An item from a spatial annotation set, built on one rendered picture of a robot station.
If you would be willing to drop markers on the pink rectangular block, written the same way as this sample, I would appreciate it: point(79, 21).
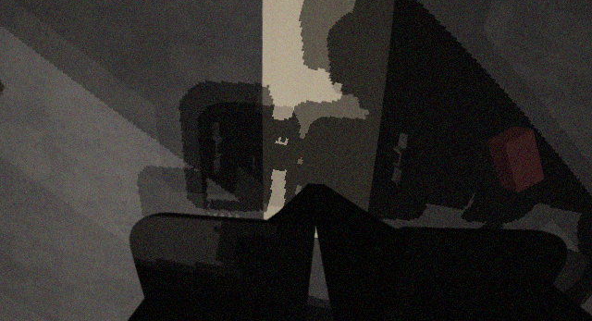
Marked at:
point(516, 158)

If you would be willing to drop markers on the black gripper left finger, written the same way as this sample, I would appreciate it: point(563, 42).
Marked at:
point(265, 258)

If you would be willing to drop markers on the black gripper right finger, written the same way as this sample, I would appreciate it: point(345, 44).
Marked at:
point(372, 269)

